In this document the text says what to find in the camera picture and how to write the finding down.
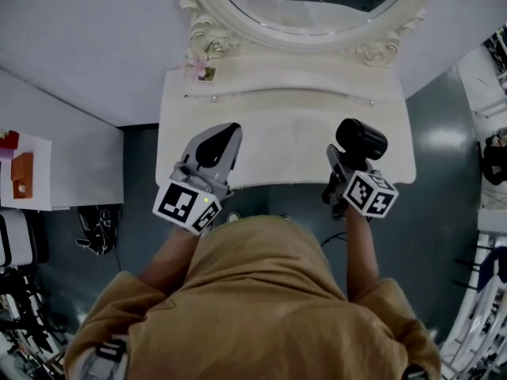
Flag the black backpack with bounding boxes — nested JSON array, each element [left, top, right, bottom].
[[478, 134, 507, 186]]

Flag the red box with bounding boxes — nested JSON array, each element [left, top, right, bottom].
[[0, 129, 21, 150]]

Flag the black floor cable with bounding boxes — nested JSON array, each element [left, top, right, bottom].
[[319, 231, 349, 249]]

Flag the black tripod stands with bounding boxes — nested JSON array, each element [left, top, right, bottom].
[[0, 267, 69, 380]]

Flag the white metal rack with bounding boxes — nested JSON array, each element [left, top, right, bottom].
[[438, 231, 507, 380]]

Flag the black bag with straps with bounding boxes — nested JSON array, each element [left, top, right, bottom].
[[76, 205, 120, 256]]

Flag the white chair with black trim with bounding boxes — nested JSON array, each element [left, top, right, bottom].
[[0, 209, 40, 269]]

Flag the person's left forearm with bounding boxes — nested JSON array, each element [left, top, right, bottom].
[[136, 225, 200, 293]]

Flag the oval white framed mirror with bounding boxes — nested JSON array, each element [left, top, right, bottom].
[[172, 0, 441, 67]]

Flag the person's tan hoodie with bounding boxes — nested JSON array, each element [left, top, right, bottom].
[[63, 214, 443, 380]]

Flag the small pink flower plant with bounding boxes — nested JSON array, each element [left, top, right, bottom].
[[185, 52, 217, 82]]

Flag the white dressing table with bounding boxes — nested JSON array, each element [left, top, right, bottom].
[[154, 0, 441, 190]]

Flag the orange box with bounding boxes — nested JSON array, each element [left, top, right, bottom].
[[10, 152, 35, 201]]

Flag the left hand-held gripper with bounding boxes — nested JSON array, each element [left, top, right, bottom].
[[151, 122, 244, 238]]

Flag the blue cloth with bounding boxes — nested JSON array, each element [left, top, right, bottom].
[[476, 246, 507, 293]]

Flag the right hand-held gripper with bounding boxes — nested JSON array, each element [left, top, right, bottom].
[[321, 143, 399, 219]]

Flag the person's right forearm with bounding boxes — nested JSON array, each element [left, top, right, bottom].
[[345, 207, 382, 302]]

